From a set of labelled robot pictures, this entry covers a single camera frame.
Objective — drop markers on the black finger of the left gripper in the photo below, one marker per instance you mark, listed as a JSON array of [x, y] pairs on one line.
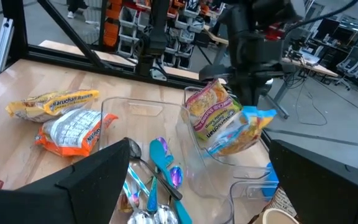
[[250, 91], [219, 73]]

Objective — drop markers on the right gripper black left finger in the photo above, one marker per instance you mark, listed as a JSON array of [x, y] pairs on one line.
[[57, 202]]

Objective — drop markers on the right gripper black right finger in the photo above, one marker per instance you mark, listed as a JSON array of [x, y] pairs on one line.
[[328, 193]]

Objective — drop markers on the pink green ramen packet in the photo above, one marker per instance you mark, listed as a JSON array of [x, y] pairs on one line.
[[210, 109]]

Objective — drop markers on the white lid spice jar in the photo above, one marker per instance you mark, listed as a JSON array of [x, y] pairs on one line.
[[283, 200]]

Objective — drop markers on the small iridescent metal spoon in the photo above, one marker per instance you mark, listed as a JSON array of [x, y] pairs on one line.
[[126, 202]]

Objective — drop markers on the orange ramen packet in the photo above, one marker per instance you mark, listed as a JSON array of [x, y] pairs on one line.
[[73, 133]]

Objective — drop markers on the black spoon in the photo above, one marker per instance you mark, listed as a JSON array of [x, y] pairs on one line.
[[134, 151]]

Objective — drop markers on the yellow ramen packet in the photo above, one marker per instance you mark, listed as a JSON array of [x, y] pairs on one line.
[[54, 104]]

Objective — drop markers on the teal plastic spatula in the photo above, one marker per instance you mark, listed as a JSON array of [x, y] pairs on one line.
[[160, 158]]

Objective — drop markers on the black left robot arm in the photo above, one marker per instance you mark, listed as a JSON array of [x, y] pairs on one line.
[[158, 31]]

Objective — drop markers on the grey storage bin rack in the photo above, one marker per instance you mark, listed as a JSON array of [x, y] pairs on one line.
[[185, 34]]

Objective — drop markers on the wooden background desk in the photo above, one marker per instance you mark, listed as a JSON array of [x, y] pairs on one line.
[[315, 67]]

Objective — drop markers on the black computer monitor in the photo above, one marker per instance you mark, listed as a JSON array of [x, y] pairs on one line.
[[326, 29]]

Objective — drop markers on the clear plastic bin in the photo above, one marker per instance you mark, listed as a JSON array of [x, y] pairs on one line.
[[145, 112], [222, 165], [244, 199]]

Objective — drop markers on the grey office chair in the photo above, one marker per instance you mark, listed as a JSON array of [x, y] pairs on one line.
[[353, 59]]

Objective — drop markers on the orange storage rack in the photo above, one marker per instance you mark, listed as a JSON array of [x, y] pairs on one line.
[[112, 28]]

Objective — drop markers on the person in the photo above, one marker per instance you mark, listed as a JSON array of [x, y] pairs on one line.
[[73, 6]]

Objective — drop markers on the silver aluminium extrusion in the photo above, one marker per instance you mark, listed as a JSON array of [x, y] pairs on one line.
[[2, 46]]

